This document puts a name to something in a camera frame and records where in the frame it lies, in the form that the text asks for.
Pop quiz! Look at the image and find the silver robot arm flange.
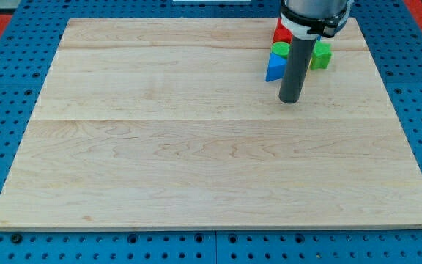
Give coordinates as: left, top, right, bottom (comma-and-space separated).
280, 0, 353, 40

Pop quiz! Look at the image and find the green star block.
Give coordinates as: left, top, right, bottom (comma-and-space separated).
311, 40, 332, 70

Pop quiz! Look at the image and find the green circle block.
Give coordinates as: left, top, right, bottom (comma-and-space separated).
271, 41, 290, 59

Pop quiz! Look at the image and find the blue triangle block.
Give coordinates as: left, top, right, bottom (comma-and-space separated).
265, 52, 286, 82

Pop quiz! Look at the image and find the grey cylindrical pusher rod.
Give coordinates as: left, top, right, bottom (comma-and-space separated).
278, 37, 317, 103

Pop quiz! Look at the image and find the red block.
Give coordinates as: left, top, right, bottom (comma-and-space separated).
273, 18, 292, 44

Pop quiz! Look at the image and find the blue perforated table plate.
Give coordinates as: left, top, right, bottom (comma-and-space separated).
0, 1, 422, 263

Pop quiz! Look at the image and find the light wooden board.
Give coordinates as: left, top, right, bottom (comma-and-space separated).
0, 18, 422, 232

